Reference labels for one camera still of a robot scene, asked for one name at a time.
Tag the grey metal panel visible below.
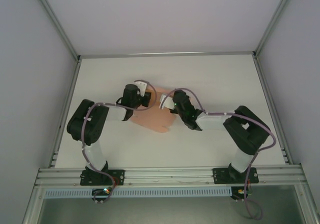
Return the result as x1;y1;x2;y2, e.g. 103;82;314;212
37;197;310;224

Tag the aluminium frame crossbar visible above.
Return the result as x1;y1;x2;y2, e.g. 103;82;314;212
78;50;256;59

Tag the aluminium table side rail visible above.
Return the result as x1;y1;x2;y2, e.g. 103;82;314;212
49;57;82;169
253;56;294;165

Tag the aluminium mounting rail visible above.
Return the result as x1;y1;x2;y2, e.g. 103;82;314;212
34;165;308;188

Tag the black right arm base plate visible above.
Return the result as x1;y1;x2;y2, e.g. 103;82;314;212
212;167;258;185

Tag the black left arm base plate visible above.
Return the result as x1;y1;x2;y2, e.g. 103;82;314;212
79;168;126;186

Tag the slotted light blue cable duct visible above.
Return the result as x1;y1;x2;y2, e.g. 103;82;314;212
43;186;232;199

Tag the aluminium frame post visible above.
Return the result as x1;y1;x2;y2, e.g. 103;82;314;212
30;0;82;61
251;0;300;59

